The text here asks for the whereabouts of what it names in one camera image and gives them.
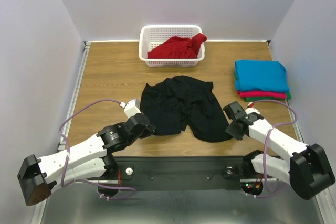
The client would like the black t shirt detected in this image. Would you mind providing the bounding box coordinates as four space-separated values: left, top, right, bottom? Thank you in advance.
140 76 232 143

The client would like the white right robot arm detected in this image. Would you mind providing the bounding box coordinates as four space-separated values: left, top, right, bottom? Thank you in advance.
223 101 335 200

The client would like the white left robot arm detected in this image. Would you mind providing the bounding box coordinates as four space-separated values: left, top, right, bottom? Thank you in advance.
17 113 155 206

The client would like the folded pink t shirt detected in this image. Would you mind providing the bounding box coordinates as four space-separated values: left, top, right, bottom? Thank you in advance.
237 90 291 99

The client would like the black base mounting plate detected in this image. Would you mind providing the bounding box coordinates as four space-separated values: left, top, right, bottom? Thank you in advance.
115 156 259 191

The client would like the folded blue t shirt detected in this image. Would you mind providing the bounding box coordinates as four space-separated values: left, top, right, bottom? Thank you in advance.
234 60 290 93

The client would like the folded green t shirt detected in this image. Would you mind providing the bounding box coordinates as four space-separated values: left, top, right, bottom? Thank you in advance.
238 90 291 102

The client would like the red t shirt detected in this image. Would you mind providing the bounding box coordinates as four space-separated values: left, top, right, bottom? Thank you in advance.
148 33 207 59

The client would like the white plastic basket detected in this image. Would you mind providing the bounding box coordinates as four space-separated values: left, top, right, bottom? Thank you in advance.
139 25 207 67

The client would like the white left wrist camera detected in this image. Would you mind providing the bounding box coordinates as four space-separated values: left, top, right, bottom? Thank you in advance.
119 99 141 118

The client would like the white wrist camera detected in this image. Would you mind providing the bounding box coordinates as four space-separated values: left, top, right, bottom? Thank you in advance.
245 102 260 114
119 99 141 118

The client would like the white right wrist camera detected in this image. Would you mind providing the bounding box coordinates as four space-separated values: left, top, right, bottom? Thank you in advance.
245 102 260 114

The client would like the aluminium frame rail right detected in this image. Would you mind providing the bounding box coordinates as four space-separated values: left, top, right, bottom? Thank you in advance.
286 100 305 143

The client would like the aluminium frame rail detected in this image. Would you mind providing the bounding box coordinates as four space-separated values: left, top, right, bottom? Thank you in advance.
57 41 91 152
286 100 305 143

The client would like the aluminium frame rail left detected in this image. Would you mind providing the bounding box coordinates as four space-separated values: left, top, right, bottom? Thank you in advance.
57 41 91 152

